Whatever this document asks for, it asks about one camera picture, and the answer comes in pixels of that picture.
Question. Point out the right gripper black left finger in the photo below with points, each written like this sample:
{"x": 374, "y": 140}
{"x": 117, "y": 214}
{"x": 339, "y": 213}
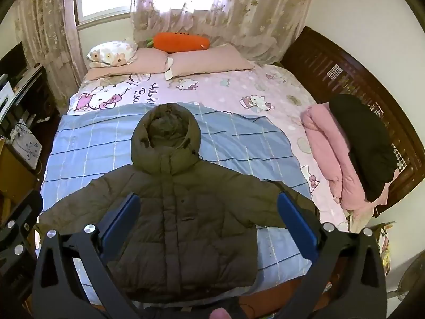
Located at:
{"x": 71, "y": 277}

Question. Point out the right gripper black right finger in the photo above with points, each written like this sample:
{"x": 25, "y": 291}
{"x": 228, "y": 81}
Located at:
{"x": 346, "y": 277}

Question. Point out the olive green puffer jacket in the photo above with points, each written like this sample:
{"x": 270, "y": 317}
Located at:
{"x": 196, "y": 233}

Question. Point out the folded pink quilted jacket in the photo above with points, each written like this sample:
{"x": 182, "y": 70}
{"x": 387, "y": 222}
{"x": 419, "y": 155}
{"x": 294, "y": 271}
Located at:
{"x": 330, "y": 149}

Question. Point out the folded black garment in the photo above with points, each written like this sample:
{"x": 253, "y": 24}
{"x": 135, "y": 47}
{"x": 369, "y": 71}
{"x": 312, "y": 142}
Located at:
{"x": 370, "y": 150}

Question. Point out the white floral box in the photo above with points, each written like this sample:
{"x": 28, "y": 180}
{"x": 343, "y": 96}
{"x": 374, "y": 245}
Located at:
{"x": 27, "y": 145}

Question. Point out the blue checked bed sheet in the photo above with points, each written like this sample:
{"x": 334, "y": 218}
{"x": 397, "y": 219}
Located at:
{"x": 89, "y": 146}

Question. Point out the dark wooden desk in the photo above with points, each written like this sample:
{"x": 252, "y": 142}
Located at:
{"x": 31, "y": 106}

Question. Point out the pink Hello Kitty bedspread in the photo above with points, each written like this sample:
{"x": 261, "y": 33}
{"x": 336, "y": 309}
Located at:
{"x": 268, "y": 93}

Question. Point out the dark wooden headboard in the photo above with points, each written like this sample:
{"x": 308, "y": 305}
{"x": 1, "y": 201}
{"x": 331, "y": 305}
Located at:
{"x": 325, "y": 70}

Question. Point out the black monitor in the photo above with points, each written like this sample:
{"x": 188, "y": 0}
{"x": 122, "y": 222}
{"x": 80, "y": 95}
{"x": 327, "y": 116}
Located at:
{"x": 14, "y": 64}

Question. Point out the white floral pillow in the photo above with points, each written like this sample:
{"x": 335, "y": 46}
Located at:
{"x": 112, "y": 54}

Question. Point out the left pink pillow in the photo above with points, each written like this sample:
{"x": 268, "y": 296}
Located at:
{"x": 148, "y": 61}

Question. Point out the pink pillow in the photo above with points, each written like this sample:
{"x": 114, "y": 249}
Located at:
{"x": 148, "y": 61}
{"x": 213, "y": 60}

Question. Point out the right pink pillow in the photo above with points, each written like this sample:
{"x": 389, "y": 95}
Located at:
{"x": 213, "y": 60}

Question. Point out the orange carrot plush pillow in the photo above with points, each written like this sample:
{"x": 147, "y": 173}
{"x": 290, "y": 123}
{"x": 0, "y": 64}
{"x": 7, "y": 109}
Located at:
{"x": 174, "y": 42}

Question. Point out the floral lace curtain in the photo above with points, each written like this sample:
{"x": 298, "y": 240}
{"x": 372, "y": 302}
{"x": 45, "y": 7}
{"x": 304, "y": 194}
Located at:
{"x": 261, "y": 30}

